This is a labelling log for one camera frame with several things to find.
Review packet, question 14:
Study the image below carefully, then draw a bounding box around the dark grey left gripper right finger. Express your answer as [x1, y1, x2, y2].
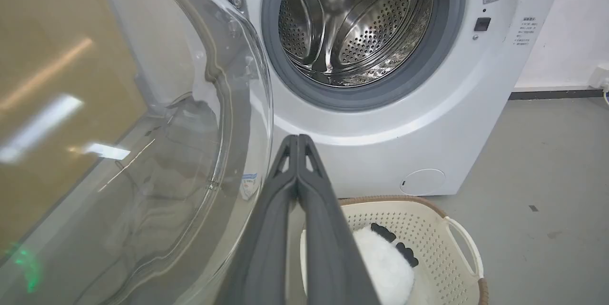
[297, 134, 381, 305]

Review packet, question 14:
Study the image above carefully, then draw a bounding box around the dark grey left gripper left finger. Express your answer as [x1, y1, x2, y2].
[215, 135, 299, 305]

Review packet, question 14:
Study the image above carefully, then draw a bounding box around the transparent washing machine door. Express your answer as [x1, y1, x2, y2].
[0, 0, 274, 305]

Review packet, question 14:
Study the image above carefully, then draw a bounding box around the white front-load washing machine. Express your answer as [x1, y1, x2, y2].
[164, 0, 570, 199]

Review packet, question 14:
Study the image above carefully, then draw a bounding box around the white and black plush toy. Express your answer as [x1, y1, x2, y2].
[352, 222, 420, 305]

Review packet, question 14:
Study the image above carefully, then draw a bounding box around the cream perforated laundry basket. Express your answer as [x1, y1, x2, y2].
[299, 195, 489, 305]

